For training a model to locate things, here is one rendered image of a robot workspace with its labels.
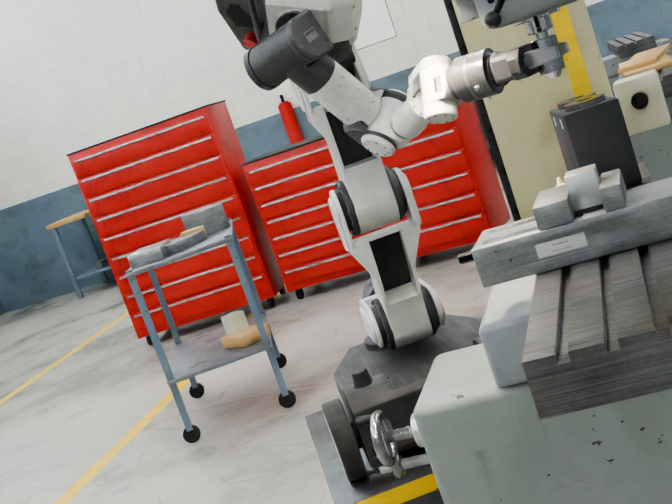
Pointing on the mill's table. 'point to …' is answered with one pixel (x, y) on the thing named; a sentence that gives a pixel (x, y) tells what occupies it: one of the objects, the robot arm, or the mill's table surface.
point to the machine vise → (578, 232)
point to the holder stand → (595, 135)
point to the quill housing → (518, 9)
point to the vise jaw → (553, 208)
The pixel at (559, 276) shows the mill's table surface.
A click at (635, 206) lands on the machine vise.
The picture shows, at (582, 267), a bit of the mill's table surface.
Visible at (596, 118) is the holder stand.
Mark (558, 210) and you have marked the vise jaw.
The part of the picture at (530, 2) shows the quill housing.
